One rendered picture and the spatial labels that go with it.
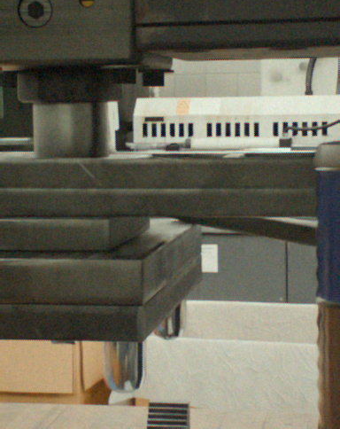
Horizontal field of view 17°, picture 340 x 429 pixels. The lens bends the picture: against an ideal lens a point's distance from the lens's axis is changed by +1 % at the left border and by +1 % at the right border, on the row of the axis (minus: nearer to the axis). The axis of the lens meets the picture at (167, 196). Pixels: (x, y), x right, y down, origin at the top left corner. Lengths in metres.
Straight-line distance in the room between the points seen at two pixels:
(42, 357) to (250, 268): 2.34
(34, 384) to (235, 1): 2.45
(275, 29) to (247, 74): 6.52
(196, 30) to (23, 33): 0.08
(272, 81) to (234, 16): 5.15
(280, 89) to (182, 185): 5.12
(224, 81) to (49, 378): 4.34
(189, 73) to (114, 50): 6.62
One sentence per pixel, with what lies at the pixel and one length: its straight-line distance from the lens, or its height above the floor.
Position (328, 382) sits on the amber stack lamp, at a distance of 0.31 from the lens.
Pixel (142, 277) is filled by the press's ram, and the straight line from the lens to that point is 0.50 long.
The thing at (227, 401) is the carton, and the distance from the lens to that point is 2.82.
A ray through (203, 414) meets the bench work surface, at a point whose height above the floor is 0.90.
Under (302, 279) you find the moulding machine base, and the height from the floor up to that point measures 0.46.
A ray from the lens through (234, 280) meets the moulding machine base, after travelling 5.13.
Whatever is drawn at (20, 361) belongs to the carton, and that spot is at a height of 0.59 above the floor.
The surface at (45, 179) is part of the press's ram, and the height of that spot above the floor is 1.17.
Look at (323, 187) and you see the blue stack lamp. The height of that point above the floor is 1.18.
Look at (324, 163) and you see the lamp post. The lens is 0.30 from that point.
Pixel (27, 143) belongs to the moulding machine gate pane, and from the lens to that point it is 5.32.
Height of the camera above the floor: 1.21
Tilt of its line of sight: 4 degrees down
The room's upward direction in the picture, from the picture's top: 1 degrees counter-clockwise
